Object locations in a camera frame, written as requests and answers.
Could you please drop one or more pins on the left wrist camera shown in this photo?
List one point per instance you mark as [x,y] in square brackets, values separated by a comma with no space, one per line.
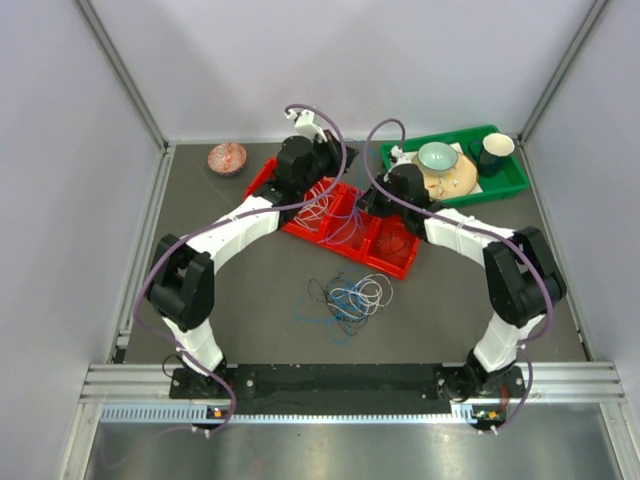
[306,125]

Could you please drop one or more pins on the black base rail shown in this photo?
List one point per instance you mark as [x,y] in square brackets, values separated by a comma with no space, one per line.
[336,388]

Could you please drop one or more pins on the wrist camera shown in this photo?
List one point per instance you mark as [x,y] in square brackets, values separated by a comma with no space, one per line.
[399,157]
[306,125]

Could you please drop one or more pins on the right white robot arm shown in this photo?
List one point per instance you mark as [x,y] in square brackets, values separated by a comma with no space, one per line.
[523,279]

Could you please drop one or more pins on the tan ceramic plate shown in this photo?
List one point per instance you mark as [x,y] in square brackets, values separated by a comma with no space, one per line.
[450,177]

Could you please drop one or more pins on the green plastic tray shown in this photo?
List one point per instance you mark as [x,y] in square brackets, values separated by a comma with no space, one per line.
[463,186]

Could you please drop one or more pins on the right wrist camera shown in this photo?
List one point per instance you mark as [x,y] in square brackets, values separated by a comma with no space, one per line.
[399,157]

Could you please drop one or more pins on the slotted cable duct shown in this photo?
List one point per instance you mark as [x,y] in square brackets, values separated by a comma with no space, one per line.
[202,414]

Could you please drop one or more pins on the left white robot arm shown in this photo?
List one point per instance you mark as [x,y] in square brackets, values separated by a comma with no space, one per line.
[182,291]

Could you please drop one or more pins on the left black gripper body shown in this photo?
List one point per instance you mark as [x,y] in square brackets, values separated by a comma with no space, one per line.
[325,159]

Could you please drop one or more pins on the red compartment bin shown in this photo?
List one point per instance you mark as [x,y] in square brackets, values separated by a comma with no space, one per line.
[336,225]

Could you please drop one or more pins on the pink patterned bowl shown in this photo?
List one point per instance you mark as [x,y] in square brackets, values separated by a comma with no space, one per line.
[227,159]

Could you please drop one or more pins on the dark green mug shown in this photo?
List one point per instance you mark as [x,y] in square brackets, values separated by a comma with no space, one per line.
[491,152]

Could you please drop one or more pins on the light blue bowl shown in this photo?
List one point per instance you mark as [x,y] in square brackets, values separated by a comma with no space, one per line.
[437,156]

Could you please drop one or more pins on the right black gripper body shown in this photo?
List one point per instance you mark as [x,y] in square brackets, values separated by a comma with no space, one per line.
[380,205]

